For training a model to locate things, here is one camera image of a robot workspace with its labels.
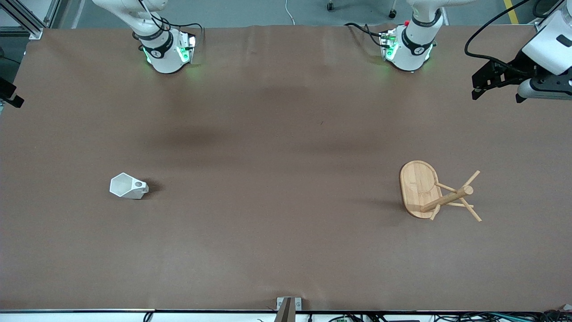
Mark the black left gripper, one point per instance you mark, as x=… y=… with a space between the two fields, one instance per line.
x=521 y=67

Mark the white hexagonal cup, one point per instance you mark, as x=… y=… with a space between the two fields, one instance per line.
x=127 y=190

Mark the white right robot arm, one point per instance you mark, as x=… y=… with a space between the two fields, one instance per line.
x=165 y=58

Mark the wooden cup rack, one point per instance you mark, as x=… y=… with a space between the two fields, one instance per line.
x=418 y=188

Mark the brown table cover sheet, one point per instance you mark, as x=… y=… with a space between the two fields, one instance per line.
x=286 y=179

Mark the aluminium frame profile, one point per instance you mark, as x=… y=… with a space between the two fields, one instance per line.
x=27 y=24

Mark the white table edge rail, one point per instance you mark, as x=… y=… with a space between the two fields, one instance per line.
x=67 y=316

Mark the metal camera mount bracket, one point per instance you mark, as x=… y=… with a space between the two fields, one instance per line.
x=288 y=308

